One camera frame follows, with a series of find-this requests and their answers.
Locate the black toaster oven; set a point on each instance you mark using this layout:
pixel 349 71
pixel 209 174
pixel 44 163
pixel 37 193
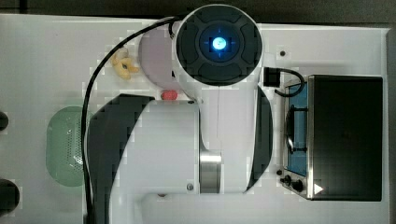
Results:
pixel 333 139

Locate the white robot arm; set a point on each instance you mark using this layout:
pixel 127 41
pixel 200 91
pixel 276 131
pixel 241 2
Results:
pixel 217 140

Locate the pink strawberry toy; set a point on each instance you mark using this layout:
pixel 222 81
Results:
pixel 170 95

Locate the grey round plate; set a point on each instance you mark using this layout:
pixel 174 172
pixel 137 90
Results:
pixel 155 59

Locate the green perforated colander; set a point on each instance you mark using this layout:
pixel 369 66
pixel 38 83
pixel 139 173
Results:
pixel 63 149

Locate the black cylinder upper left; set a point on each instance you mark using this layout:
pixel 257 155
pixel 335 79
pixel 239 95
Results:
pixel 3 121

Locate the black cylinder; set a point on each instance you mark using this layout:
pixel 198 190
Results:
pixel 9 196
pixel 3 121

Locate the black cylinder lower left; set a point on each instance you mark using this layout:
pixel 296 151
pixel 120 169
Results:
pixel 9 196

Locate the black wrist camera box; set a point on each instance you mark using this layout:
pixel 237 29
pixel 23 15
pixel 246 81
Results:
pixel 271 77

